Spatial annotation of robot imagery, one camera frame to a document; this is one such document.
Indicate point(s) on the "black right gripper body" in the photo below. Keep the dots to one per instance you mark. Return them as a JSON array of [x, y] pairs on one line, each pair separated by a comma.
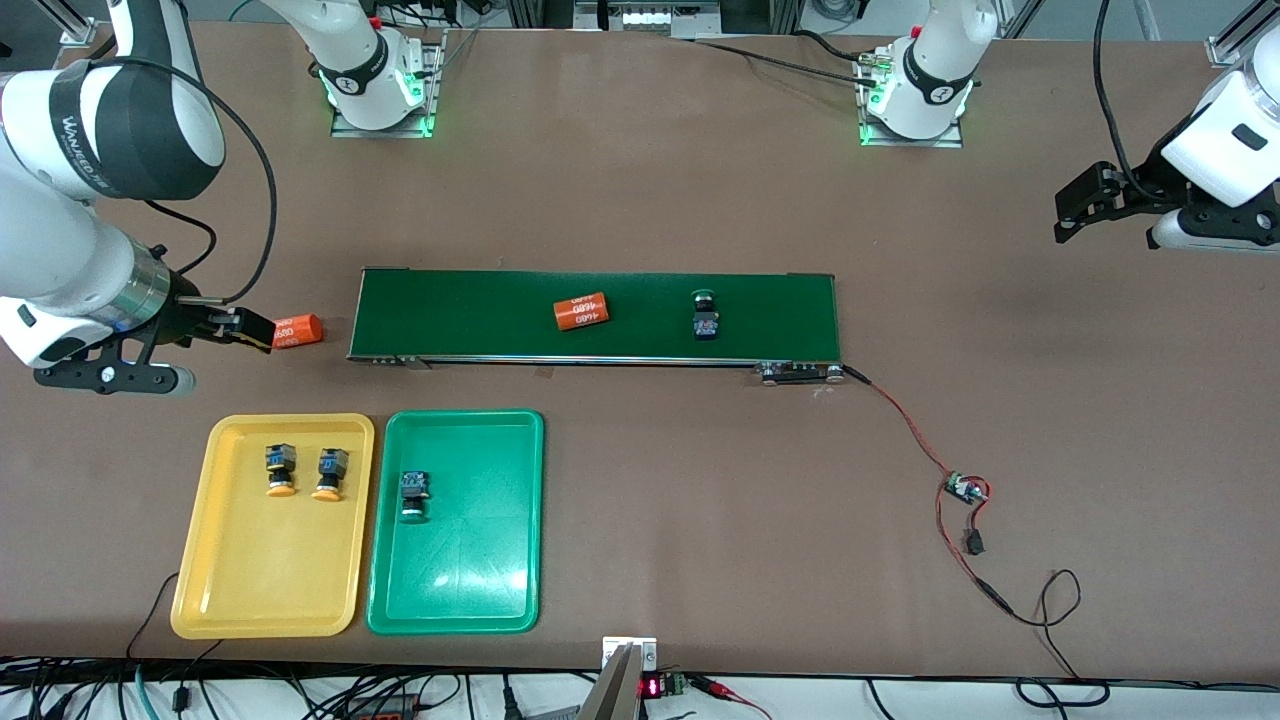
[[190, 319]]

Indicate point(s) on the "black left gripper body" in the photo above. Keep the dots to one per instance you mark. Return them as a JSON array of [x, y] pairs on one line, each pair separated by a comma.
[[1143, 189]]

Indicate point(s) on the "orange cylinder with white print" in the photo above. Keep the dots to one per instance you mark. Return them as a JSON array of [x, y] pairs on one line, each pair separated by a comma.
[[582, 312], [300, 330]]

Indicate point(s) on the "yellow mushroom push button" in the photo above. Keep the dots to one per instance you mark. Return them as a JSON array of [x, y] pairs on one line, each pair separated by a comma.
[[281, 462], [331, 465]]

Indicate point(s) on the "green mushroom push button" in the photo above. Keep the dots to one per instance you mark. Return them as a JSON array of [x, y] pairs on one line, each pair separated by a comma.
[[707, 325], [413, 488]]

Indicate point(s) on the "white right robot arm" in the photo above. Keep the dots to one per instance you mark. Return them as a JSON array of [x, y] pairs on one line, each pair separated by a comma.
[[60, 250]]

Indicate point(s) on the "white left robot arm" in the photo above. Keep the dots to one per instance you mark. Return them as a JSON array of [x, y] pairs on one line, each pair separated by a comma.
[[935, 80]]

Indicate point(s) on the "yellow plastic tray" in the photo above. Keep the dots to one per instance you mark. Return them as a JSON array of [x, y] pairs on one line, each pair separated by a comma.
[[260, 570]]

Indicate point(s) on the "green conveyor belt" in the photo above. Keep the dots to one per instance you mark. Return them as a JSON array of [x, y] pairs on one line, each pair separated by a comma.
[[480, 330]]

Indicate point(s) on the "small green circuit board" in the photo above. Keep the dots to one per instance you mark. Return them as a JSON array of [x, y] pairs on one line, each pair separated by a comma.
[[965, 489]]

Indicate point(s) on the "green plastic tray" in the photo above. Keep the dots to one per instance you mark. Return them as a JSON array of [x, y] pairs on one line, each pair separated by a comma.
[[470, 560]]

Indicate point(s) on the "small black plug connector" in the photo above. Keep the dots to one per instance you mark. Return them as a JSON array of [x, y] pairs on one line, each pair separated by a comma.
[[974, 544]]

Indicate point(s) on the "silver lit control device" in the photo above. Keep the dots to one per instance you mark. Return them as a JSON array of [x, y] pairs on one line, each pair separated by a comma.
[[645, 18]]

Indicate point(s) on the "grey metal pole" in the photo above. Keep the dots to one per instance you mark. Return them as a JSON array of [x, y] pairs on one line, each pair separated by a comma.
[[610, 695]]

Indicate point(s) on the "red digit display module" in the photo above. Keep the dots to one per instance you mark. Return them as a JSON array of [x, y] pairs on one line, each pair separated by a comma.
[[652, 687]]

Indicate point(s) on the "red clip lead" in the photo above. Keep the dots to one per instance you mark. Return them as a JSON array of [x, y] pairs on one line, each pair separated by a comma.
[[715, 688]]

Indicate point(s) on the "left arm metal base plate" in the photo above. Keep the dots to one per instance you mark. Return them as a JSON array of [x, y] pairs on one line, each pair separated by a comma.
[[950, 142]]

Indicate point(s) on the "aluminium frame profile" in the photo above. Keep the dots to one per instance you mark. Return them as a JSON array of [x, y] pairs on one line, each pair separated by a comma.
[[1225, 48], [75, 30]]

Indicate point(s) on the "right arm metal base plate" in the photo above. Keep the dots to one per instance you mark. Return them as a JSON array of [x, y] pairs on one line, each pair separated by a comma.
[[433, 100]]

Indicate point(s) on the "silver metal bracket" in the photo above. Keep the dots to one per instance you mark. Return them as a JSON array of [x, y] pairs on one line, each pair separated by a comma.
[[646, 652]]

